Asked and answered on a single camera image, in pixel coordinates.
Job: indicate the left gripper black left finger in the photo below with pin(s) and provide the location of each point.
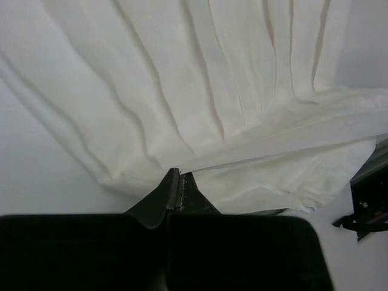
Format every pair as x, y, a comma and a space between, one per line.
151, 210

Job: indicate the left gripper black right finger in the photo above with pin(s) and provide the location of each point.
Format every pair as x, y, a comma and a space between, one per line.
187, 199

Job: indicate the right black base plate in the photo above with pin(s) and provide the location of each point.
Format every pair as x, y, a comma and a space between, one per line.
369, 198

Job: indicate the aluminium front rail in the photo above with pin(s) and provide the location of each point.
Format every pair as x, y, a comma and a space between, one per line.
376, 162

